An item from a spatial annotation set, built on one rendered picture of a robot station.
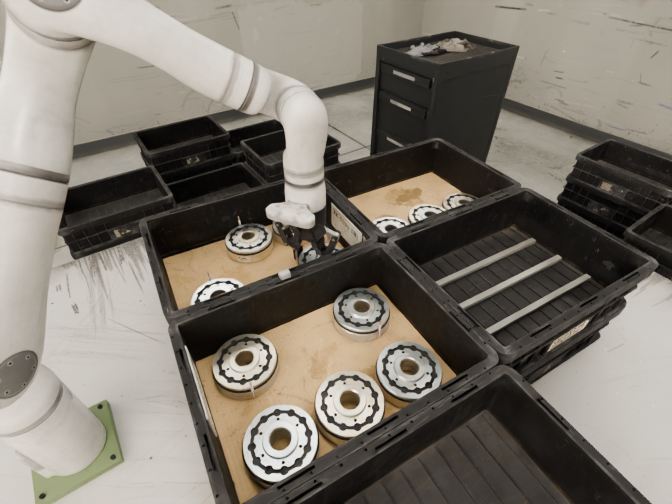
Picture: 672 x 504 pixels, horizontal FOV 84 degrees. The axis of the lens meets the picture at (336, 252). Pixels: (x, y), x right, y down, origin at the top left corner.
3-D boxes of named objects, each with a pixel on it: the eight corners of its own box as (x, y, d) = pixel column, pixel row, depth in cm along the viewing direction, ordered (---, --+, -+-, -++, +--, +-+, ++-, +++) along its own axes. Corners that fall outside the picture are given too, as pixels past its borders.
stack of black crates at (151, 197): (108, 316, 157) (55, 232, 127) (96, 274, 175) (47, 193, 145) (201, 277, 174) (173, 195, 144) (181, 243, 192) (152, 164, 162)
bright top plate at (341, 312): (354, 342, 63) (354, 339, 62) (323, 303, 69) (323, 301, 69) (400, 316, 67) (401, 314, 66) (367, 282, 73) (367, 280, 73)
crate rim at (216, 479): (227, 538, 39) (222, 532, 37) (169, 331, 58) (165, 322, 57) (500, 369, 53) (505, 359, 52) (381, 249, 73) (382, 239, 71)
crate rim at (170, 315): (312, 179, 93) (312, 171, 91) (381, 249, 73) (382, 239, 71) (141, 228, 78) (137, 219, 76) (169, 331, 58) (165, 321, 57)
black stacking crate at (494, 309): (482, 399, 60) (504, 360, 52) (378, 283, 79) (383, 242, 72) (627, 306, 75) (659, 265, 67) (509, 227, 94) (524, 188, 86)
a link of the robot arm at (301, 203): (264, 219, 66) (259, 188, 62) (293, 187, 74) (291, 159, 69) (310, 231, 63) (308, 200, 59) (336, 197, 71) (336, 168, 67)
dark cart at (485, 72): (412, 222, 229) (439, 64, 170) (367, 190, 257) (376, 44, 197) (477, 192, 255) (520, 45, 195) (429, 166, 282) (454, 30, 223)
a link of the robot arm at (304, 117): (333, 189, 63) (317, 165, 70) (332, 97, 53) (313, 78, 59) (293, 197, 62) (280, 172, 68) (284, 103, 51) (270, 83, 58)
